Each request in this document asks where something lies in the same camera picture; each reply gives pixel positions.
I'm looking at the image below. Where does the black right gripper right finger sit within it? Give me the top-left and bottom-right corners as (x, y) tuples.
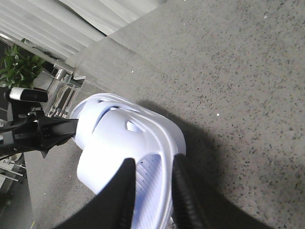
(172, 154), (270, 229)

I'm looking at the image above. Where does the metal frame stand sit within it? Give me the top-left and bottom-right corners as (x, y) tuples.
(42, 59), (86, 118)

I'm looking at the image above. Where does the light blue slipper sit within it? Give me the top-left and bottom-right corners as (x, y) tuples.
(77, 107), (186, 229)
(70, 93), (153, 153)

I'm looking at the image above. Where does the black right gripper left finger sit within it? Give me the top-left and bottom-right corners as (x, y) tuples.
(56, 158), (136, 229)

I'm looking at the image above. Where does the pale grey-green curtain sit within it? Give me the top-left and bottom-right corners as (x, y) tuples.
(0, 0), (165, 61)

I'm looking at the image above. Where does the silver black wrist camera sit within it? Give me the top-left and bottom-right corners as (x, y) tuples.
(4, 87), (48, 103)

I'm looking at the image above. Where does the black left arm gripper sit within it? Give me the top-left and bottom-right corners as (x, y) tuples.
(0, 114), (78, 157)

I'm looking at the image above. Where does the green potted plant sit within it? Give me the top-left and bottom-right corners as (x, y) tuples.
(0, 44), (46, 89)

